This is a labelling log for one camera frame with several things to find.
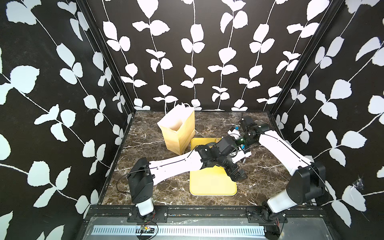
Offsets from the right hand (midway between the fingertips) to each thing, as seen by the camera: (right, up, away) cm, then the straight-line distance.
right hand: (224, 148), depth 79 cm
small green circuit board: (-38, -39, -8) cm, 55 cm away
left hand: (+7, -7, -10) cm, 14 cm away
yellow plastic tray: (-5, -20, +5) cm, 21 cm away
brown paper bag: (-25, +11, -3) cm, 27 cm away
